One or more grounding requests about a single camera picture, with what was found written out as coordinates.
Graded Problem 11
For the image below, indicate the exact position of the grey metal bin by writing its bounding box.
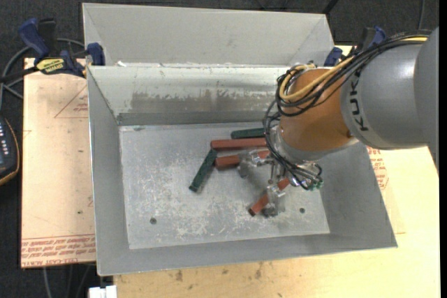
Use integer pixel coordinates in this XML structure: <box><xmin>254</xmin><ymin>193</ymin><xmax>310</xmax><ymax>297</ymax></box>
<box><xmin>82</xmin><ymin>2</ymin><xmax>398</xmax><ymax>277</ymax></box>

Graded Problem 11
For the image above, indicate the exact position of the red-brown flat block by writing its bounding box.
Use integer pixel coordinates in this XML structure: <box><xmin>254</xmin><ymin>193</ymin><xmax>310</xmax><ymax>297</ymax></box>
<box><xmin>210</xmin><ymin>137</ymin><xmax>268</xmax><ymax>151</ymax></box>
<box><xmin>249</xmin><ymin>177</ymin><xmax>291</xmax><ymax>216</ymax></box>
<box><xmin>214</xmin><ymin>149</ymin><xmax>272</xmax><ymax>171</ymax></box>

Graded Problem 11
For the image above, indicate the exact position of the brown cardboard board, red print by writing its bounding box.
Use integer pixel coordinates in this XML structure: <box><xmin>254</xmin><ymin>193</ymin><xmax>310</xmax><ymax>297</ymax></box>
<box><xmin>20</xmin><ymin>57</ymin><xmax>406</xmax><ymax>269</ymax></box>

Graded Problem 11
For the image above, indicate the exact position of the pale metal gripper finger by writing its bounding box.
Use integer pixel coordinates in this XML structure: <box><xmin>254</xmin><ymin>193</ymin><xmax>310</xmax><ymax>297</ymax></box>
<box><xmin>238</xmin><ymin>153</ymin><xmax>266</xmax><ymax>179</ymax></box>
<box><xmin>263</xmin><ymin>184</ymin><xmax>287</xmax><ymax>218</ymax></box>

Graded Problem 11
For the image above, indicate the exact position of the dark green flat block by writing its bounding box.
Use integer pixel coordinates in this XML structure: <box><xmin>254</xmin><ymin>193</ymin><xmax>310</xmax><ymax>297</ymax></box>
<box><xmin>230</xmin><ymin>127</ymin><xmax>267</xmax><ymax>140</ymax></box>
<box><xmin>189</xmin><ymin>149</ymin><xmax>218</xmax><ymax>193</ymax></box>

